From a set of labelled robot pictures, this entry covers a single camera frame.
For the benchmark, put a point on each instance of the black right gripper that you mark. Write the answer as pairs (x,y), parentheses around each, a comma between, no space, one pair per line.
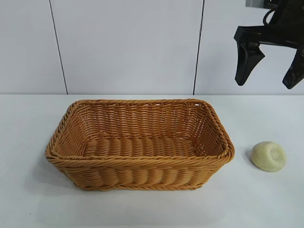
(287,26)

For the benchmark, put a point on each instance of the pale round egg yolk pastry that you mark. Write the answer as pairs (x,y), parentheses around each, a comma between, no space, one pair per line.
(263,159)

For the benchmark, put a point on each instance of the woven tan wicker basket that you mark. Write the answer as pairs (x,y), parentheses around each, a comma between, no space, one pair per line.
(142,161)

